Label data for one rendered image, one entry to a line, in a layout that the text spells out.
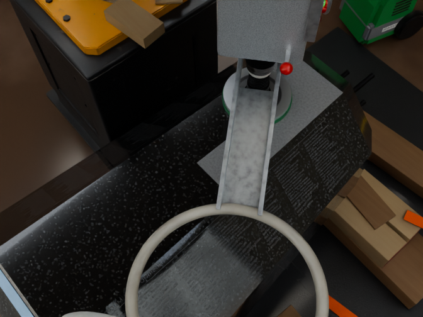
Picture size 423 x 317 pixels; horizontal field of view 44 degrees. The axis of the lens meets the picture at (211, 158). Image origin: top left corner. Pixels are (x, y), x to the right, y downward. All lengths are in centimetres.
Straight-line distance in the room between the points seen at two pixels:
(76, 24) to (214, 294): 107
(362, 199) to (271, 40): 109
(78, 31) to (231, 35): 80
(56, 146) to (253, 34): 156
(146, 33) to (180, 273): 83
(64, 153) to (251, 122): 134
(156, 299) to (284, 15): 81
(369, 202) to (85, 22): 130
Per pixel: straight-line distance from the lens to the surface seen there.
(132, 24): 189
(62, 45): 200
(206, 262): 152
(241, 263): 158
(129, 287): 132
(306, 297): 227
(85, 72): 190
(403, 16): 297
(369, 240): 219
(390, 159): 251
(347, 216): 221
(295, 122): 164
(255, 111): 148
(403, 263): 231
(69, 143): 264
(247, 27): 129
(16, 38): 314
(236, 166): 144
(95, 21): 199
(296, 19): 126
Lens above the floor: 219
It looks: 61 degrees down
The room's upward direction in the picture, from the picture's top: 2 degrees counter-clockwise
